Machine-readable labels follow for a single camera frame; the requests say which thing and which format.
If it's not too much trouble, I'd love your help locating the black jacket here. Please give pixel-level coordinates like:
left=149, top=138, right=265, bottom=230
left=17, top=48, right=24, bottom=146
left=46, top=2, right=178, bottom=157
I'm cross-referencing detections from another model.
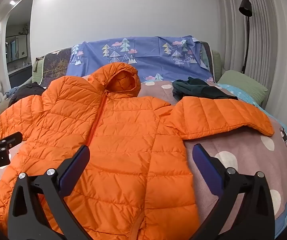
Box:
left=7, top=82, right=46, bottom=108

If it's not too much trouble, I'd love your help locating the white pleated curtain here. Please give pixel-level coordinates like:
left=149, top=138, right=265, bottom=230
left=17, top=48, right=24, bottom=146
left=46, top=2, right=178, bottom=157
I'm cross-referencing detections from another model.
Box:
left=215, top=0, right=287, bottom=130

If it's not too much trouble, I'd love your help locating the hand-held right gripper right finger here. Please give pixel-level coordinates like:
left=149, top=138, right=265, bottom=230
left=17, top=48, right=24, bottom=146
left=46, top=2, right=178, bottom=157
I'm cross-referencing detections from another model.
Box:
left=192, top=143, right=276, bottom=240

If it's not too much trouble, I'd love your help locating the green pillow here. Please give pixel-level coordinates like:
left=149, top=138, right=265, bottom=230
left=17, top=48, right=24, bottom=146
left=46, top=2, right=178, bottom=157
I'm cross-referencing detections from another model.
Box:
left=217, top=70, right=269, bottom=105

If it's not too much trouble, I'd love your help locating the dark printed sofa cover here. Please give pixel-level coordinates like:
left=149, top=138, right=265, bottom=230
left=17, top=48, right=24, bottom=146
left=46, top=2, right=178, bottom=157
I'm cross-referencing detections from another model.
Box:
left=42, top=41, right=212, bottom=80

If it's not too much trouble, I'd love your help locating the orange hooded puffer jacket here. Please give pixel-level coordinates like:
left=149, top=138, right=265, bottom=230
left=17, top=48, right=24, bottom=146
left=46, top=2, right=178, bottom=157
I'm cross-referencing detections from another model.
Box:
left=0, top=62, right=275, bottom=240

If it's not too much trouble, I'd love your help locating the arched wall mirror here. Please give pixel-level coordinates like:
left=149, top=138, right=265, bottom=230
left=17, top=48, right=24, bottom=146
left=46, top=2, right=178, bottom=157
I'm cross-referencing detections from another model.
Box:
left=5, top=0, right=34, bottom=88

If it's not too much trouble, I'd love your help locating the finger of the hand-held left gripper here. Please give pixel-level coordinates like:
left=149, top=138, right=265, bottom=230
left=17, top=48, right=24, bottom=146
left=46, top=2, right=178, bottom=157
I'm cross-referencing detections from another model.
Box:
left=0, top=132, right=23, bottom=151

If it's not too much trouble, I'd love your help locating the blue tree-print sheet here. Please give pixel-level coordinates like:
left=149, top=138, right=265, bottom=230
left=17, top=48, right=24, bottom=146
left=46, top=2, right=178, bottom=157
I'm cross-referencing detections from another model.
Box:
left=66, top=35, right=215, bottom=83

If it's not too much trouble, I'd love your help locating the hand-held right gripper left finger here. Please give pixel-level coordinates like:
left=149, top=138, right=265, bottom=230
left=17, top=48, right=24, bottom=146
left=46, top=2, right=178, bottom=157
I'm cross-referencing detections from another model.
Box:
left=7, top=144, right=91, bottom=240

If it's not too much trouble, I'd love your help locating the dark green garment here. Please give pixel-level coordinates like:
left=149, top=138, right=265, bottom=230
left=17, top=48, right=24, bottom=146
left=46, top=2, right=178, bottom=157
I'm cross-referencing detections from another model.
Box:
left=172, top=77, right=239, bottom=100

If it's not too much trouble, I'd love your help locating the black floor lamp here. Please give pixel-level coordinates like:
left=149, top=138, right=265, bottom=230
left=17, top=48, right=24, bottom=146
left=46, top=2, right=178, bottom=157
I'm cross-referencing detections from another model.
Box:
left=238, top=0, right=252, bottom=74

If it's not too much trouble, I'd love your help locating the pink polka-dot blanket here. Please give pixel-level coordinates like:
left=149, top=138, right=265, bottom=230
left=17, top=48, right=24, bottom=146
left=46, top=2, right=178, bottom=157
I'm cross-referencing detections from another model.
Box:
left=0, top=80, right=287, bottom=240

